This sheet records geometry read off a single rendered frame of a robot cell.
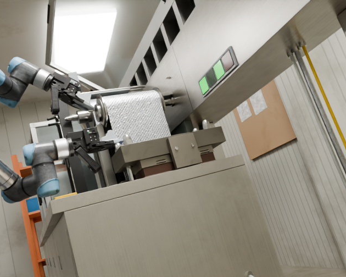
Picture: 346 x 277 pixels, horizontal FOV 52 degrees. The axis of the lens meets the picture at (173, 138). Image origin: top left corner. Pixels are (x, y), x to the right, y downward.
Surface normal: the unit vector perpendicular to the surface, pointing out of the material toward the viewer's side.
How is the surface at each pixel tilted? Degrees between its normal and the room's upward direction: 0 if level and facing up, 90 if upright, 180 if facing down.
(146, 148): 90
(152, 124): 90
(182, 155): 90
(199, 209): 90
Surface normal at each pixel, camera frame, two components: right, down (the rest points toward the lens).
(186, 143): 0.35, -0.31
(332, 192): -0.91, 0.20
